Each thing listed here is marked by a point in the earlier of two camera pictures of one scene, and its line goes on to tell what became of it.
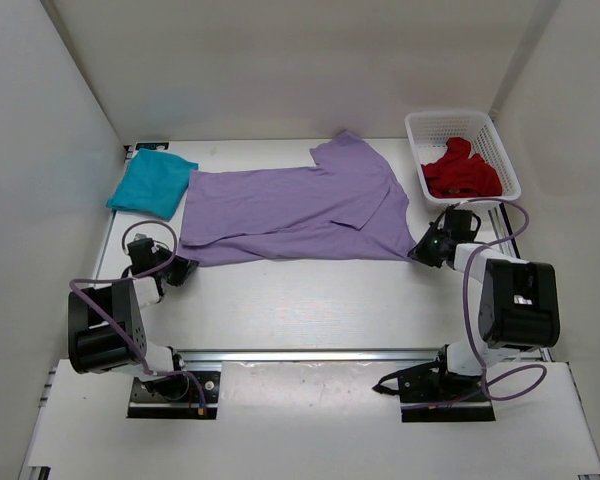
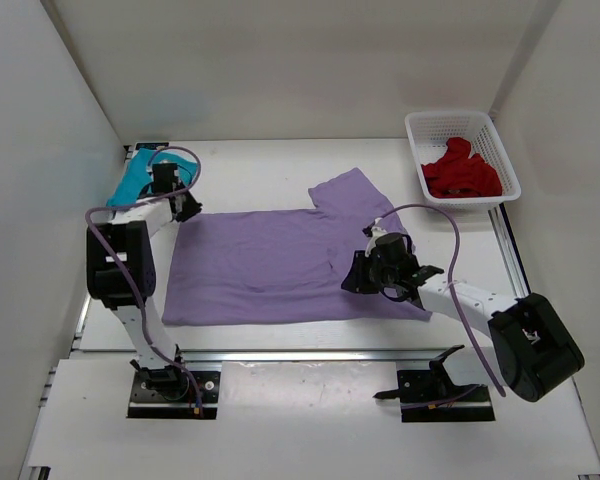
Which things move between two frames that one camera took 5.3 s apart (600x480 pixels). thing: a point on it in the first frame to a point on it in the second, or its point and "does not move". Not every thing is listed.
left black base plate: x=199 y=401 does not move
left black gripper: x=183 y=269 to x=192 y=208
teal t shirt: x=155 y=183 does not move
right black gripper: x=422 y=254 to x=357 y=281
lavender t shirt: x=348 y=206 to x=280 y=267
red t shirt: x=457 y=175 does not move
